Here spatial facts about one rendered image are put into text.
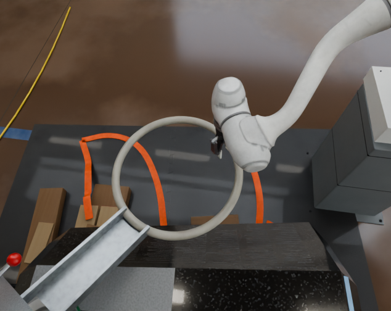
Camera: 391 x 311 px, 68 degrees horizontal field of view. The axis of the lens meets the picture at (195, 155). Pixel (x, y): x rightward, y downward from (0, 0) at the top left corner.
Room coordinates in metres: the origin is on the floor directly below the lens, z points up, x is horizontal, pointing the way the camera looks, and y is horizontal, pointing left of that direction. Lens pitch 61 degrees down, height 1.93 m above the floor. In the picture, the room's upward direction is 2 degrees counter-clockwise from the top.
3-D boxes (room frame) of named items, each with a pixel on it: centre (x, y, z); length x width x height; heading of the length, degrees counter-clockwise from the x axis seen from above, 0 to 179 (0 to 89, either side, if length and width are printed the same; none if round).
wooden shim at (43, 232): (0.44, 0.99, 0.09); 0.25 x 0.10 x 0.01; 173
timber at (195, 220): (0.51, -0.11, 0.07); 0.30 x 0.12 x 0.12; 91
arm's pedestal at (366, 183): (0.80, -1.03, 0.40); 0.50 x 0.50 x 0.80; 80
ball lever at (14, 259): (0.12, 0.46, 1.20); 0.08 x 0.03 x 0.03; 141
